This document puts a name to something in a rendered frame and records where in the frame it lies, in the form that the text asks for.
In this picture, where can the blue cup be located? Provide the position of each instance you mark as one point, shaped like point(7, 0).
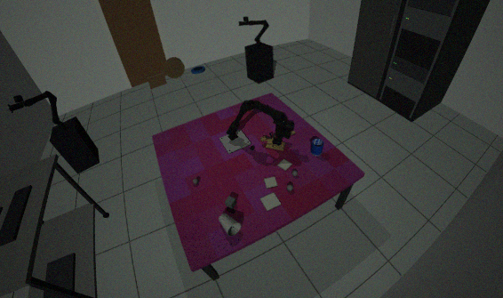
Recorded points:
point(316, 147)

